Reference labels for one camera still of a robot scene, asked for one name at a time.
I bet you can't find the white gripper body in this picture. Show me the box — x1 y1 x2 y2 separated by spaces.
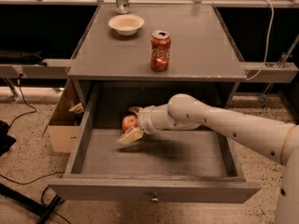
137 105 199 134

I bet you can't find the red apple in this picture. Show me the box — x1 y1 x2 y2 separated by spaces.
121 115 137 132

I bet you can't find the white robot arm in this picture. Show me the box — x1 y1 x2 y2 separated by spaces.
119 94 299 224

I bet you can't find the grey open top drawer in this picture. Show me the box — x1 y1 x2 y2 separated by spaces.
49 82 261 203

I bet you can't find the grey cabinet counter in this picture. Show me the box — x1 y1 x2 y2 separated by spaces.
68 5 245 103

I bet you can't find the metal drawer knob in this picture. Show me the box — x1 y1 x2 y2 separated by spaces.
150 193 159 203

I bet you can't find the cardboard box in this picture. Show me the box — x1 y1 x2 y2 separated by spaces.
48 80 84 153

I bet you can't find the red coca-cola can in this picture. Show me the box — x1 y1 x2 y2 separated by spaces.
150 30 171 72

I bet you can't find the white bowl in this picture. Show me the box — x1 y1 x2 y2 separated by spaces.
108 14 145 36

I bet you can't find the black stand base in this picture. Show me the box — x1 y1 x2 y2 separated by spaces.
0 184 61 224

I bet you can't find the black object at left edge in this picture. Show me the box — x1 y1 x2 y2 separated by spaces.
0 120 16 157

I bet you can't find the metal frame rail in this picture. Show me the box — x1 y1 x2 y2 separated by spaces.
0 59 70 79

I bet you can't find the black floor cable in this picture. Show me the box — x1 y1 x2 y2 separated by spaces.
8 73 37 128

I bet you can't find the black bag on rail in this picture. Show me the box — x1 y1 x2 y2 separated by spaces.
0 50 48 66

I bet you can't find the white cable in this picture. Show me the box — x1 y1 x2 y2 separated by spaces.
246 0 276 82

